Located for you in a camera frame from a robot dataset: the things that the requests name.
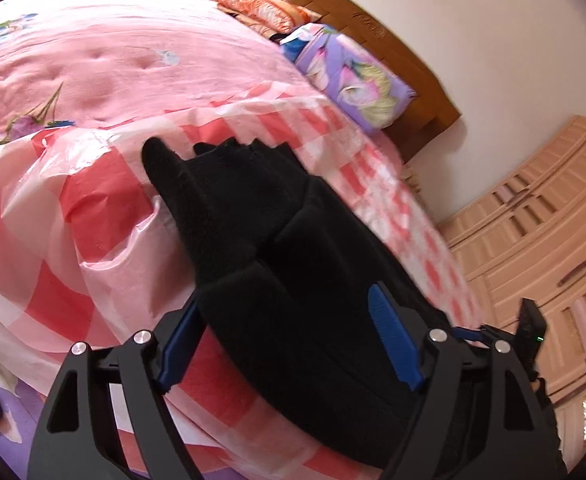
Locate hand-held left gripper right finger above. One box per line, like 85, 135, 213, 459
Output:
367, 282, 568, 480

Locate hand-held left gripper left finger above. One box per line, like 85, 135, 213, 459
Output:
27, 304, 209, 480

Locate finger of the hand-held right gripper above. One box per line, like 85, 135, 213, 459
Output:
450, 325, 498, 348

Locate black pants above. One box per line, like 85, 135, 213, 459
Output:
141, 136, 474, 471

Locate light wooden wardrobe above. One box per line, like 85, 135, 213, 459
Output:
437, 115, 586, 461

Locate red checkered plastic sheet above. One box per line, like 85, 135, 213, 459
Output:
0, 82, 484, 480

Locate purple floral bedsheet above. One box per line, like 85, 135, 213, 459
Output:
0, 355, 124, 480

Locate purple floral folded quilt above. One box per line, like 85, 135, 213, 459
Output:
279, 22, 417, 136

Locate wooden bed headboard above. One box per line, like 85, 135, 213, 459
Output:
260, 0, 462, 162

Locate pink bed quilt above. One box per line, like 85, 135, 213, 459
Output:
0, 0, 324, 146

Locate orange patterned pillow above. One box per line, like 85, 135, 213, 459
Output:
207, 0, 324, 37

